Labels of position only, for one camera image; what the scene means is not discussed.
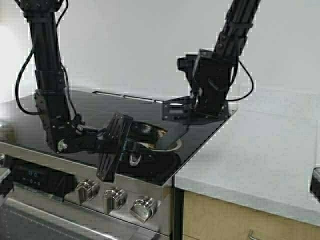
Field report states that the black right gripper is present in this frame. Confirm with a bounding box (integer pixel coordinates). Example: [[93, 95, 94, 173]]
[[161, 49, 237, 125]]

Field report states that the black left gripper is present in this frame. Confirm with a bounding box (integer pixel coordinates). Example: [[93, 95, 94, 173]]
[[56, 112, 133, 182]]

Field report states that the black spatula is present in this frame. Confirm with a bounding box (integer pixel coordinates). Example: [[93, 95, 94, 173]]
[[155, 124, 189, 150]]

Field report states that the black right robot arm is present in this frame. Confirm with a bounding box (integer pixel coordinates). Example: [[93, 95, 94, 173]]
[[161, 0, 260, 125]]

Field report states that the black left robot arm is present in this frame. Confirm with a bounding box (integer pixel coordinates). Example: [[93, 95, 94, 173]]
[[14, 0, 133, 183]]

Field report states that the left steel stove knob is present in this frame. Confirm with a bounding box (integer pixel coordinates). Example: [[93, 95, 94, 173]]
[[75, 179, 100, 205]]

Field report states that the steel stove knob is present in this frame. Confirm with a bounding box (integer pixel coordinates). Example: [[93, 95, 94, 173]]
[[102, 187, 128, 214], [75, 179, 100, 205], [130, 196, 158, 223]]

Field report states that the middle steel stove knob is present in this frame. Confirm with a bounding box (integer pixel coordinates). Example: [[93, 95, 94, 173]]
[[102, 187, 128, 214]]

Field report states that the right steel stove knob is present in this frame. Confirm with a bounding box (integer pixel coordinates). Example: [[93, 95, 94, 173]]
[[130, 196, 158, 223]]

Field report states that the stainless steel stove range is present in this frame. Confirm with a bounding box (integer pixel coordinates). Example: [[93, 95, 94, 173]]
[[0, 91, 233, 240]]

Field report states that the wooden cabinet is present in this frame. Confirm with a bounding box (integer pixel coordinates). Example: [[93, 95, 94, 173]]
[[182, 191, 320, 240]]

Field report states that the black object at right edge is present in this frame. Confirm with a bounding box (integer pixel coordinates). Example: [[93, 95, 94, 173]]
[[309, 167, 320, 202]]

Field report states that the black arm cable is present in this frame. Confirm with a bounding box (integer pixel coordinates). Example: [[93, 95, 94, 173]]
[[227, 58, 255, 102], [14, 49, 42, 116]]

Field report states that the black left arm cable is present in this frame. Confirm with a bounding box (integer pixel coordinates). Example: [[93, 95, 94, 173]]
[[14, 49, 42, 116]]

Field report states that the steel drawer handle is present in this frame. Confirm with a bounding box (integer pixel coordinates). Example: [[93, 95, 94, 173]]
[[247, 229, 262, 240]]

